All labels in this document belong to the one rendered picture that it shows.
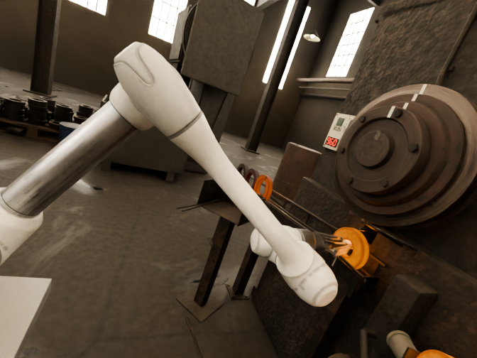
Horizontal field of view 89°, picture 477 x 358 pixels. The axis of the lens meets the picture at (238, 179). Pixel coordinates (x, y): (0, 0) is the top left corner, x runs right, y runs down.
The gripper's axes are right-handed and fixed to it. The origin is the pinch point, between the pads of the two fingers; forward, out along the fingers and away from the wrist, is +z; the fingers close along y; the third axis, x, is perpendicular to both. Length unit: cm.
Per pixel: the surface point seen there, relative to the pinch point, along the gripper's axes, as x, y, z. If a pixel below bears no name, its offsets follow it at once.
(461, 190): 32.4, 22.4, -1.2
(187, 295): -74, -52, -38
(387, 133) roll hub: 41.2, 2.0, -8.8
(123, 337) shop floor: -73, -30, -71
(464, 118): 50, 15, 0
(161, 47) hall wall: 155, -1000, -43
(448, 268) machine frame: 10.3, 25.4, 7.8
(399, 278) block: 3.1, 21.0, -3.2
